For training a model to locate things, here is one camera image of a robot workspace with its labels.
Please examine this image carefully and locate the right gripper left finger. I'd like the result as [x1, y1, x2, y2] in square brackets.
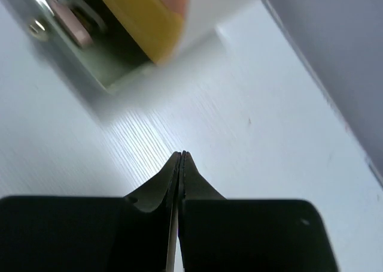
[123, 152, 181, 271]

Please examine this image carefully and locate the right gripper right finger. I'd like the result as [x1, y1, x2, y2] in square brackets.
[178, 151, 225, 271]

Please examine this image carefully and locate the cream cylindrical desk organizer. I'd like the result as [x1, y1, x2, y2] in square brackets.
[6, 0, 252, 92]

